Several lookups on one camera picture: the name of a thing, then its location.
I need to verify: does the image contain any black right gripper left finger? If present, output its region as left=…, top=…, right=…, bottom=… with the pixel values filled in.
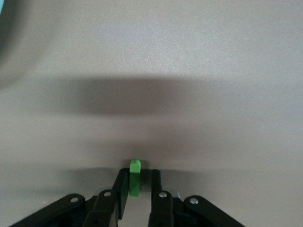
left=9, top=168, right=130, bottom=227

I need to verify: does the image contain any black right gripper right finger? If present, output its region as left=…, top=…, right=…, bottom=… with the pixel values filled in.
left=148, top=169, right=246, bottom=227

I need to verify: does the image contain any green foam letter l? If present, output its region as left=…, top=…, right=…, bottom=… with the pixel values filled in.
left=129, top=159, right=142, bottom=199

